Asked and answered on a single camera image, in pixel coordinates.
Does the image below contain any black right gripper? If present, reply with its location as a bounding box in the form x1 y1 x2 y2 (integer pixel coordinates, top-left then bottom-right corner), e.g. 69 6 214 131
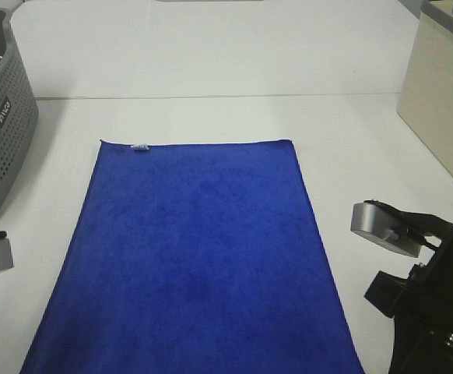
365 235 453 373

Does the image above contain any blue microfibre towel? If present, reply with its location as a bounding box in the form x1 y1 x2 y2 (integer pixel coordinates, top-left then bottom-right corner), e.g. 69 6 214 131
21 139 363 373

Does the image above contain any beige storage box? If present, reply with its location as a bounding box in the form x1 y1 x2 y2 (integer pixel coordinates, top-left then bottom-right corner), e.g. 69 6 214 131
397 1 453 177

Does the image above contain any grey perforated plastic basket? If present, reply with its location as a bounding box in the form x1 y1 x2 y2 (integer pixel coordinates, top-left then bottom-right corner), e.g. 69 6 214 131
0 7 40 235

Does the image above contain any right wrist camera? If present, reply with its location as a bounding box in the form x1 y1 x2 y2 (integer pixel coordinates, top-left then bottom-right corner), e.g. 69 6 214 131
350 200 438 258

